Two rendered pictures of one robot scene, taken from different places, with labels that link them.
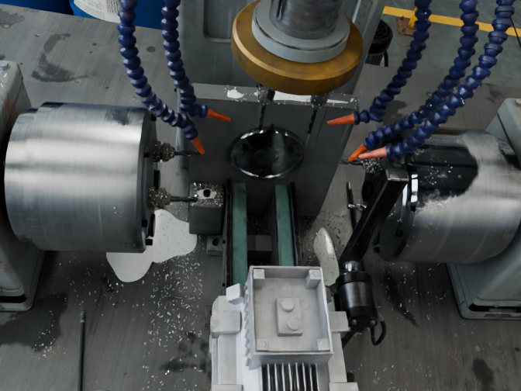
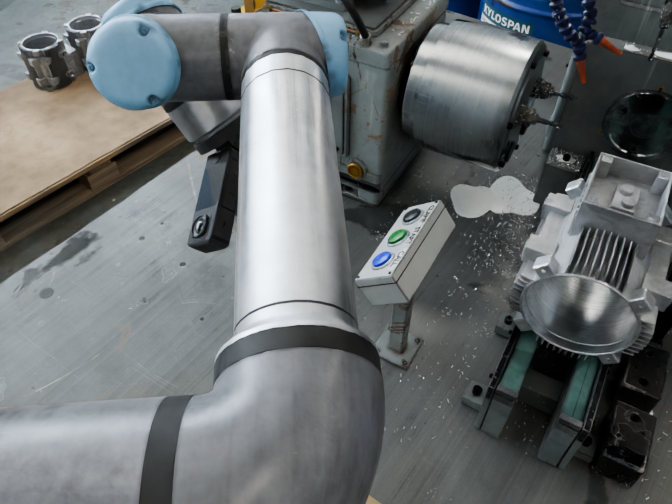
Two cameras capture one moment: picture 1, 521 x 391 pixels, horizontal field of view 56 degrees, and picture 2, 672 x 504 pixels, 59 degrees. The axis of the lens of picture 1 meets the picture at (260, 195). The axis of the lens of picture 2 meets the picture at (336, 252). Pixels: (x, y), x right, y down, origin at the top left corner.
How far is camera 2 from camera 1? 48 cm
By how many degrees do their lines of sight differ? 26
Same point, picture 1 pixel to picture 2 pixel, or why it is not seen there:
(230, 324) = (563, 205)
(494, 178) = not seen: outside the picture
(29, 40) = not seen: hidden behind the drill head
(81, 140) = (484, 42)
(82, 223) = (459, 108)
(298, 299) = (638, 192)
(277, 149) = (658, 120)
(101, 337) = not seen: hidden behind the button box
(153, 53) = (549, 62)
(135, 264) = (473, 206)
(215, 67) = (618, 35)
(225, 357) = (549, 226)
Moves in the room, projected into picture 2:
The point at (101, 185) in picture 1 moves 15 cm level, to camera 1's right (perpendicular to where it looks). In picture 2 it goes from (487, 77) to (569, 110)
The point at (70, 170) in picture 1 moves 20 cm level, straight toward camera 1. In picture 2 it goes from (468, 60) to (472, 128)
